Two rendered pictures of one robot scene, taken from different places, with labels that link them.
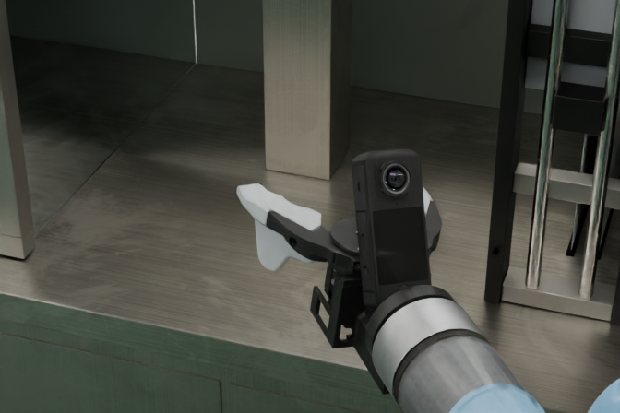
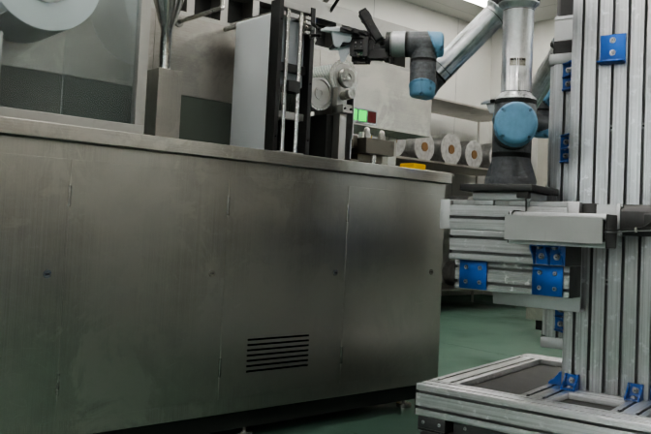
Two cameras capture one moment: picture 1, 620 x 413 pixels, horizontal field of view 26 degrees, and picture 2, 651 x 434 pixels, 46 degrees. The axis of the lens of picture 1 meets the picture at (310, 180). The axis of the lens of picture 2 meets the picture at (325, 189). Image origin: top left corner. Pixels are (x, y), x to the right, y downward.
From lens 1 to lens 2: 2.26 m
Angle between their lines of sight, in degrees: 66
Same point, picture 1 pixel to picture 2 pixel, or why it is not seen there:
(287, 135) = (164, 132)
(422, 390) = (416, 34)
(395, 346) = (400, 34)
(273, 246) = (338, 39)
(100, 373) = (181, 179)
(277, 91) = (161, 113)
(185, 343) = (225, 149)
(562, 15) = (288, 55)
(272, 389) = (243, 174)
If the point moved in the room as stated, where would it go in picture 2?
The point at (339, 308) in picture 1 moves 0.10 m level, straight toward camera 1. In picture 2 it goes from (367, 44) to (398, 41)
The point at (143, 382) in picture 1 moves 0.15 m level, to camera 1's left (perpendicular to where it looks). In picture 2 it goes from (198, 180) to (163, 175)
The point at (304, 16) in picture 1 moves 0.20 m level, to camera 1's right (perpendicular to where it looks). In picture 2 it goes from (172, 81) to (210, 92)
